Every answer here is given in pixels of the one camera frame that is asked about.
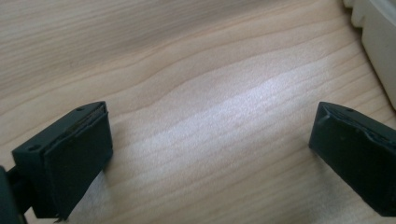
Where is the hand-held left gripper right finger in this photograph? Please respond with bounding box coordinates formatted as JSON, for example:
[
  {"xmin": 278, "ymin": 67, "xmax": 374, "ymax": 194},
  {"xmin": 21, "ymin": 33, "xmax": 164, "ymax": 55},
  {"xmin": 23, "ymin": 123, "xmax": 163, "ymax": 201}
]
[{"xmin": 308, "ymin": 101, "xmax": 396, "ymax": 217}]

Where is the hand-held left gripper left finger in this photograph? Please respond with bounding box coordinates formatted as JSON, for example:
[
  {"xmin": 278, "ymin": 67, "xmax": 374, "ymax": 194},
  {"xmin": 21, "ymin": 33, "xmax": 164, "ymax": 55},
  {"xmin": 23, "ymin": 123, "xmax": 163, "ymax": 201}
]
[{"xmin": 11, "ymin": 101, "xmax": 114, "ymax": 221}]

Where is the cream clog shoe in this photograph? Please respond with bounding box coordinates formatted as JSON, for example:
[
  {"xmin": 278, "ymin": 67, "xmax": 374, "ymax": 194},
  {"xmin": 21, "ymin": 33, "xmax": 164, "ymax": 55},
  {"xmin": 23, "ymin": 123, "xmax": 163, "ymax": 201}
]
[{"xmin": 342, "ymin": 0, "xmax": 396, "ymax": 110}]

